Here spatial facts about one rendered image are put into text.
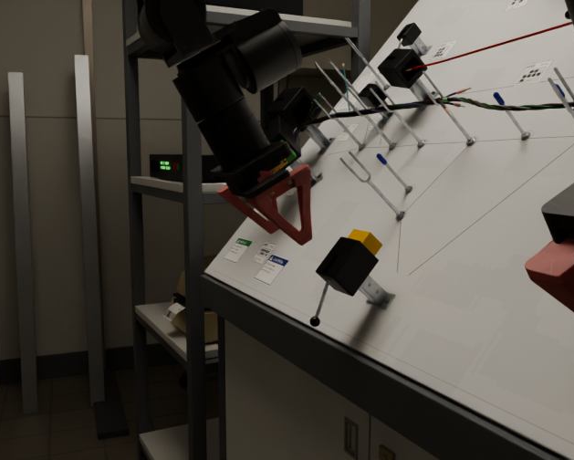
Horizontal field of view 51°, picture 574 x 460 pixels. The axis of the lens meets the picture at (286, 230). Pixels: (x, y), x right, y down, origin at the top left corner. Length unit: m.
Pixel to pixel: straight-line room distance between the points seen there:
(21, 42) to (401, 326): 2.69
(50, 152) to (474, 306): 2.66
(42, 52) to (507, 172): 2.63
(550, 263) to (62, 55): 3.05
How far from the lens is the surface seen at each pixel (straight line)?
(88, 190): 2.90
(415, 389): 0.73
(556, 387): 0.64
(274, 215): 0.59
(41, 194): 3.19
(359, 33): 1.59
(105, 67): 3.22
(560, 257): 0.25
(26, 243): 2.90
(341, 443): 0.97
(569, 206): 0.22
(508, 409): 0.65
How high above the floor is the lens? 1.13
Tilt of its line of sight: 7 degrees down
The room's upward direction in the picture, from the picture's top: straight up
